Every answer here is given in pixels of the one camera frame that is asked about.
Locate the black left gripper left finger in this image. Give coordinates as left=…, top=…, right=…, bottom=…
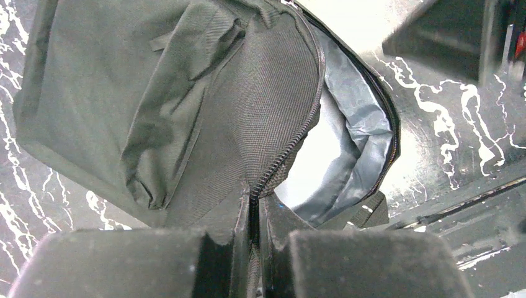
left=9, top=190, right=248, bottom=297

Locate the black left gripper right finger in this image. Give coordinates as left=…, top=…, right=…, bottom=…
left=259, top=195, right=473, bottom=297

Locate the black backpack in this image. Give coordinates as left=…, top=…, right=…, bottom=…
left=12, top=0, right=401, bottom=231

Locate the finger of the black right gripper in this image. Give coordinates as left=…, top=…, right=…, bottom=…
left=382, top=0, right=506, bottom=83

